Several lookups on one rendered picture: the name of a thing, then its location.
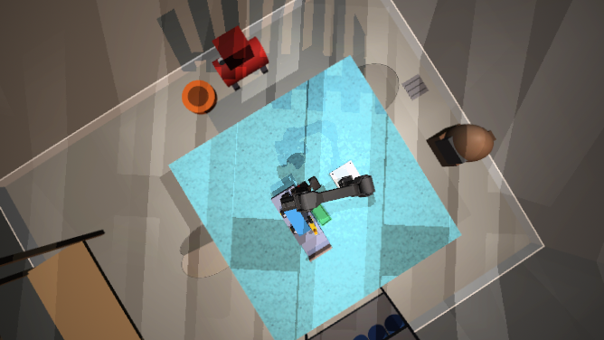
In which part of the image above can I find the dark grey ramp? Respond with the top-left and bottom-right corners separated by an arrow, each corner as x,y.
271,185 -> 332,262

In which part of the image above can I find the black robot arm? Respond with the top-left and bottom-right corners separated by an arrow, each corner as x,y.
280,175 -> 376,213

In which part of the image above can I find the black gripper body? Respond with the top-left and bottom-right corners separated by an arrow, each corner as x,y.
281,176 -> 321,198

